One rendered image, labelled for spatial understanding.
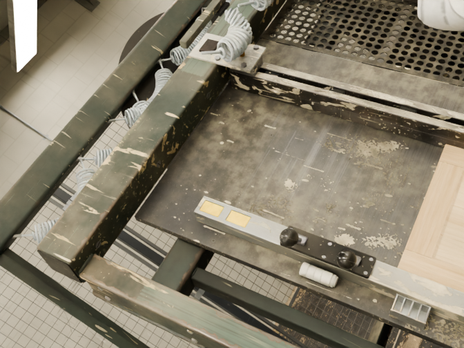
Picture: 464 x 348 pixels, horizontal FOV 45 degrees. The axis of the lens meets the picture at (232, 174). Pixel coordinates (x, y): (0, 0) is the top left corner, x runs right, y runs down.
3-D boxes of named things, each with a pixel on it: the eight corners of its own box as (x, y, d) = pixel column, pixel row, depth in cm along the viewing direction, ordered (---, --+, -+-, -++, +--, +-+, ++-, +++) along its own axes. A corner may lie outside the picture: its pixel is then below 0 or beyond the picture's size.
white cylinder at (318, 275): (299, 277, 121) (333, 291, 118) (298, 271, 118) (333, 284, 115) (304, 266, 122) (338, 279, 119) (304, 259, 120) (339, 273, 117)
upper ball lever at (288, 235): (306, 251, 121) (292, 250, 108) (291, 245, 122) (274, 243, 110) (313, 235, 121) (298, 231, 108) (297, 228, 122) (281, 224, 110)
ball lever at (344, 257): (360, 272, 116) (351, 273, 104) (343, 265, 118) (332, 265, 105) (366, 255, 116) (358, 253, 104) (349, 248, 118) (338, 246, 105)
